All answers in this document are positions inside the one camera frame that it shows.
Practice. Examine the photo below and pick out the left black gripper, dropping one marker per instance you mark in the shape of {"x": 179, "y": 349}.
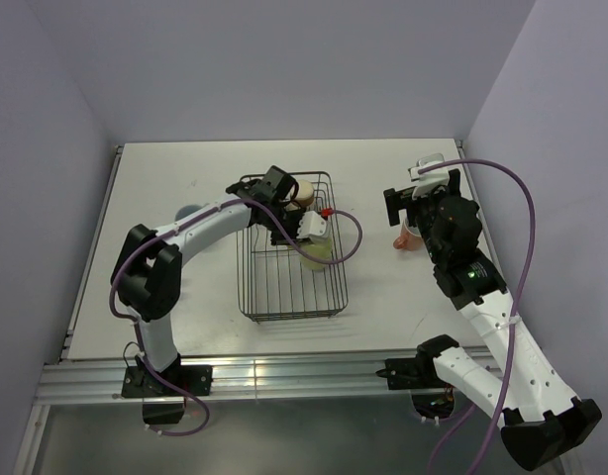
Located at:
{"x": 297, "y": 215}

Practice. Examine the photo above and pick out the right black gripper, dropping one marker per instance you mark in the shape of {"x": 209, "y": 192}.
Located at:
{"x": 397, "y": 200}

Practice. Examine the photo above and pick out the steel cup beige sleeve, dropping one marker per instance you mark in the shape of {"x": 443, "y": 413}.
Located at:
{"x": 302, "y": 194}

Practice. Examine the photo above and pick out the pale yellow mug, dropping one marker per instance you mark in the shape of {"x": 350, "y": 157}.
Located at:
{"x": 321, "y": 249}

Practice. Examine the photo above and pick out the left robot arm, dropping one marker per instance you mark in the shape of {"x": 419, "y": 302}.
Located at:
{"x": 146, "y": 280}

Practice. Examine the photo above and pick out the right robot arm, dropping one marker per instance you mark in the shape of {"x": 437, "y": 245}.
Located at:
{"x": 539, "y": 416}

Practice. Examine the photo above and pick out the orange mug white inside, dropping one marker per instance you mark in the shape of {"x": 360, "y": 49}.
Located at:
{"x": 409, "y": 238}

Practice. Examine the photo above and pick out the light blue mug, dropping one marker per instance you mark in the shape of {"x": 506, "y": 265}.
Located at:
{"x": 186, "y": 211}

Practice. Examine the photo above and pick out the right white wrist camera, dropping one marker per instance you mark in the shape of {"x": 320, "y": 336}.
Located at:
{"x": 425, "y": 183}

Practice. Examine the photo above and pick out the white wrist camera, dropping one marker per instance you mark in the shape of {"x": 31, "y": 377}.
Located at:
{"x": 313, "y": 227}
{"x": 425, "y": 183}

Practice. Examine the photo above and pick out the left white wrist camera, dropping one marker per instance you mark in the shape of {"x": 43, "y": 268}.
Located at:
{"x": 313, "y": 227}

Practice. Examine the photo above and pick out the wire dish rack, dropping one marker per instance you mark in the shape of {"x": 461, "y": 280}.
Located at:
{"x": 276, "y": 283}

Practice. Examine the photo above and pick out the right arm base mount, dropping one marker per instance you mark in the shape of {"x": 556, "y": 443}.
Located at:
{"x": 420, "y": 371}

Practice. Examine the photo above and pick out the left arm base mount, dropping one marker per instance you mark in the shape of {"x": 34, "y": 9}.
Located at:
{"x": 139, "y": 382}

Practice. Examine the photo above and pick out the black box under rail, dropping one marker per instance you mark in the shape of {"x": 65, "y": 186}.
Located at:
{"x": 160, "y": 414}

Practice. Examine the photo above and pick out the aluminium frame rail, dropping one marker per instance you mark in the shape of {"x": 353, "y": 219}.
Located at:
{"x": 263, "y": 377}

